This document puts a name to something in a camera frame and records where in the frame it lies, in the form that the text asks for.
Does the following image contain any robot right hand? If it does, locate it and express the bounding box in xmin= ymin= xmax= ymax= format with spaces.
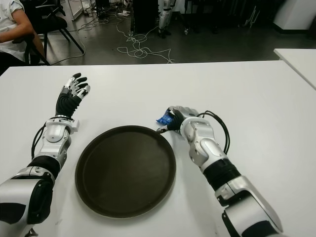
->
xmin=157 ymin=105 xmax=199 ymax=135

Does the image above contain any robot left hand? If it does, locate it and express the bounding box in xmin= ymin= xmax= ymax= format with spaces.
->
xmin=55 ymin=72 xmax=91 ymax=117

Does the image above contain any blue Oreo cookie pack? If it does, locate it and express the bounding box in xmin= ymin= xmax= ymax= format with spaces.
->
xmin=155 ymin=110 xmax=175 ymax=125

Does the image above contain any black office chair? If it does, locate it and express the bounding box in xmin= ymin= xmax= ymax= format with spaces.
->
xmin=12 ymin=0 xmax=85 ymax=66

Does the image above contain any black wheeled stand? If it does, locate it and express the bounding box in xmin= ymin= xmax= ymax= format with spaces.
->
xmin=176 ymin=9 xmax=198 ymax=35

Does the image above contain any round dark brown tray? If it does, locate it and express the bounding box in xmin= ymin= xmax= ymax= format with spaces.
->
xmin=75 ymin=125 xmax=177 ymax=219

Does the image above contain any seated person in white shirt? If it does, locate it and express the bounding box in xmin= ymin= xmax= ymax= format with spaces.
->
xmin=0 ymin=0 xmax=46 ymax=74

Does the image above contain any black cabinet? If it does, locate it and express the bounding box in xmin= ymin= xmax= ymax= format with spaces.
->
xmin=132 ymin=0 xmax=160 ymax=34

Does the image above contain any white side table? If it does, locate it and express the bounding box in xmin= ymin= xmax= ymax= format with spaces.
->
xmin=273 ymin=48 xmax=316 ymax=90

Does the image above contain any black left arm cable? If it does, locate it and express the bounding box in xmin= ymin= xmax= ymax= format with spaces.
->
xmin=31 ymin=122 xmax=49 ymax=159

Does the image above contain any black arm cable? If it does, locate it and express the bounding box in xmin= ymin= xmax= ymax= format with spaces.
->
xmin=197 ymin=111 xmax=231 ymax=154
xmin=31 ymin=122 xmax=49 ymax=159

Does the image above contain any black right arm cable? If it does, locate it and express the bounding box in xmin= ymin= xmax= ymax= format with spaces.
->
xmin=197 ymin=111 xmax=231 ymax=154

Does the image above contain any white cable on floor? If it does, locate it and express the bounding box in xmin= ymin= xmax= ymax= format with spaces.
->
xmin=115 ymin=12 xmax=176 ymax=64

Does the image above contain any white pedestal with black base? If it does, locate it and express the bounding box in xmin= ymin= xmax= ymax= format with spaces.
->
xmin=273 ymin=0 xmax=316 ymax=34

